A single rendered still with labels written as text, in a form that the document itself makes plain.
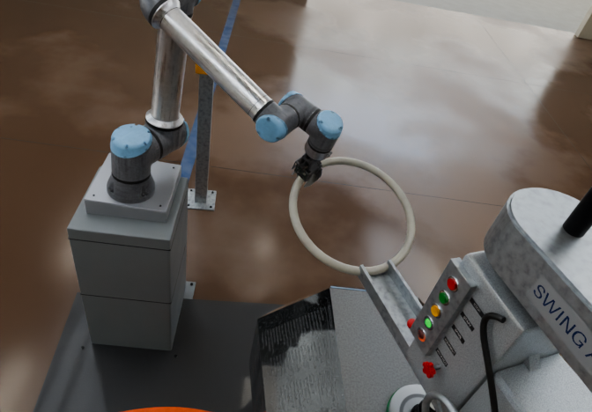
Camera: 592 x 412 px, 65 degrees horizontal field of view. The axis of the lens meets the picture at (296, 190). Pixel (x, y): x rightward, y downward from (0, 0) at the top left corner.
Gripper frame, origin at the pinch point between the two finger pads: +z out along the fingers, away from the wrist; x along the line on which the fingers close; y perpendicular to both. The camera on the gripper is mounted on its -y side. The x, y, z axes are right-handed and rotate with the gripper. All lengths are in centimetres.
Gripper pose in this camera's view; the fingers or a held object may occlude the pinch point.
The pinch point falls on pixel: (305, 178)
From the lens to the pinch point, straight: 181.5
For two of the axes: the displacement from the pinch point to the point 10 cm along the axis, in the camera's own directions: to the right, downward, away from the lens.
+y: -6.7, 5.2, -5.3
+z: -2.6, 5.1, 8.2
